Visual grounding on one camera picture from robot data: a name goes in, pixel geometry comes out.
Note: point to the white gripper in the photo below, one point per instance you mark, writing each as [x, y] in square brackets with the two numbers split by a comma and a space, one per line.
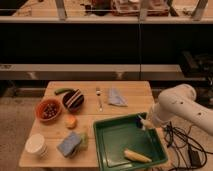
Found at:
[146, 124]

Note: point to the white dish brush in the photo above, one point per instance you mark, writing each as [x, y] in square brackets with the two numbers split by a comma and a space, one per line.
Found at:
[140, 121]

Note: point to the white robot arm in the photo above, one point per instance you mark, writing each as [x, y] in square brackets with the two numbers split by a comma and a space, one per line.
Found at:
[179, 101]

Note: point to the green plastic tray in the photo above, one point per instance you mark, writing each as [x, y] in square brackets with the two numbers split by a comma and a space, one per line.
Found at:
[113, 136]

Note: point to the yellow corn cob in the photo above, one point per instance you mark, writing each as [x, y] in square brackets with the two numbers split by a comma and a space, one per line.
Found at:
[136, 156]

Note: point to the blue folded cloth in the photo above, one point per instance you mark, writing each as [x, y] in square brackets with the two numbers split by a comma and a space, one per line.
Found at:
[115, 98]

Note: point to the silver fork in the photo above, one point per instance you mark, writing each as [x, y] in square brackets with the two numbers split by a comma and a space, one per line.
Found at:
[98, 93]

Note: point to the green yellow sponge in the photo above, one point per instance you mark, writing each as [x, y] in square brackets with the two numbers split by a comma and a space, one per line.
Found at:
[84, 141]

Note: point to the black box on shelf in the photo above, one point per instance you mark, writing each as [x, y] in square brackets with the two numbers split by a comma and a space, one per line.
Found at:
[200, 65]

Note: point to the orange fruit piece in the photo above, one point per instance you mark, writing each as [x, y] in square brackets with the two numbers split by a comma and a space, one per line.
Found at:
[71, 122]

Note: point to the blue sponge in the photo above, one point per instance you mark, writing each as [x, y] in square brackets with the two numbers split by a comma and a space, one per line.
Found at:
[69, 144]

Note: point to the wooden table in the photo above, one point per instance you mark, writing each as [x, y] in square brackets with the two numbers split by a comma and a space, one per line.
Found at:
[139, 99]

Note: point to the green pepper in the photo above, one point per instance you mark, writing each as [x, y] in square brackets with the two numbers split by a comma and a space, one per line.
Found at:
[62, 90]

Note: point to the orange bowl with beans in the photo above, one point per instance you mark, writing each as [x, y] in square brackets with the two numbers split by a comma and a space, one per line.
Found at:
[48, 110]

